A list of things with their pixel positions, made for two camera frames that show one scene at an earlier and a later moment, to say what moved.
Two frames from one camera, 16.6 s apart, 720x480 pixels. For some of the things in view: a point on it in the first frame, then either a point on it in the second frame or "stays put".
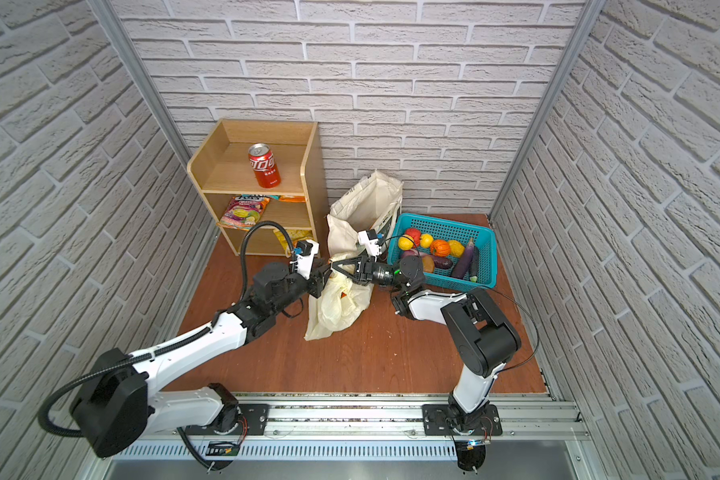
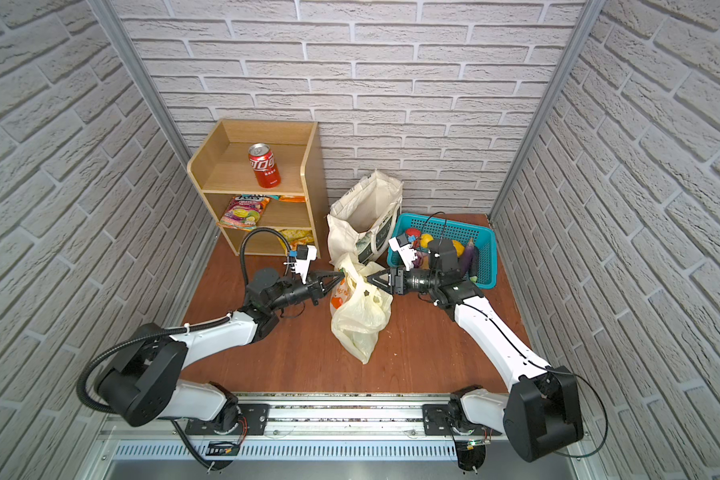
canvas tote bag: x=367 y=206 stays put
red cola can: x=264 y=166 stays put
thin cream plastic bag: x=341 y=302 to x=364 y=313
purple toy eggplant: x=459 y=270 stays put
